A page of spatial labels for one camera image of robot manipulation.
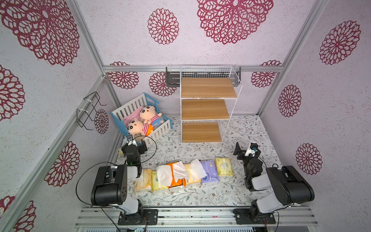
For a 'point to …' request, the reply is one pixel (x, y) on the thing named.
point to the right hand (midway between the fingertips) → (247, 145)
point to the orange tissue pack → (179, 174)
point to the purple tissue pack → (210, 169)
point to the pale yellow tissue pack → (195, 171)
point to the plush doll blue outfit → (149, 116)
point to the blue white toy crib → (131, 110)
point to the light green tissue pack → (224, 166)
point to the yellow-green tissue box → (161, 178)
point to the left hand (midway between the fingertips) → (135, 142)
